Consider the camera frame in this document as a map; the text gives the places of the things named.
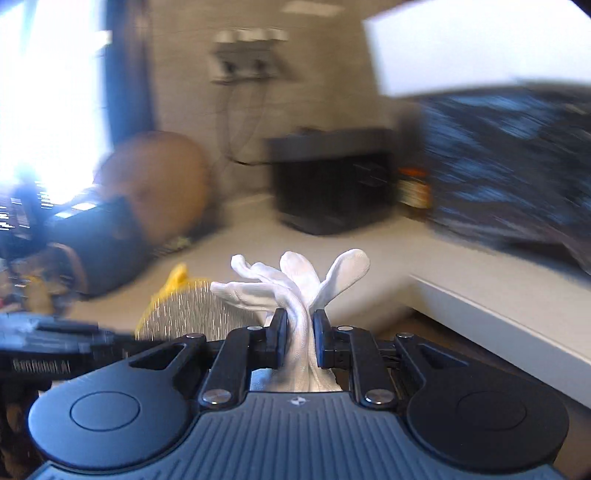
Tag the white wall socket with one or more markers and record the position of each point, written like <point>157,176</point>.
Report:
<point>228,62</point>
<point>265,60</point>

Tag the white glove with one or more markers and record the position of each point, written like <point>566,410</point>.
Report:
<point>300,286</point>

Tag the plastic-covered black oven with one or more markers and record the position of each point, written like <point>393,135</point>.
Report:
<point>508,175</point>

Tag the white wall hook rack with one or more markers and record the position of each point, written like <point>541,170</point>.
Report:
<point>251,36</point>

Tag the dark blue kitchen appliance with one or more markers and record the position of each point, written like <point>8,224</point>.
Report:
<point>111,240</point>

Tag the black rice cooker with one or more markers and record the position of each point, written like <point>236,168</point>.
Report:
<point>332,184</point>

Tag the green and white striped cloth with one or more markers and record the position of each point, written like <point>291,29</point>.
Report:
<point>175,243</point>

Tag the round wooden cutting board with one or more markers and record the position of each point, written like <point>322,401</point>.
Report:
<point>161,184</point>

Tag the glass jar of pickles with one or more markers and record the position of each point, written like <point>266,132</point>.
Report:
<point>413,189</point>

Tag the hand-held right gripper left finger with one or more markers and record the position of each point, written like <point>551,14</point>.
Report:
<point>279,332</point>

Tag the wooden base cabinet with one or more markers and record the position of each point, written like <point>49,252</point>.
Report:
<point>452,341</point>

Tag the dark window frame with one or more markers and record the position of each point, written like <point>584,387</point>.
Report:
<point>131,69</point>

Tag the yellow and silver scouring pad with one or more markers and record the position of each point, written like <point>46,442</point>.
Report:
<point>194,309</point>

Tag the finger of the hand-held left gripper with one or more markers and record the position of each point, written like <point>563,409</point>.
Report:
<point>69,337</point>

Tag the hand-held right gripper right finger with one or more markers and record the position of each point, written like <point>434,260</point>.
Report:
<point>320,337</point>

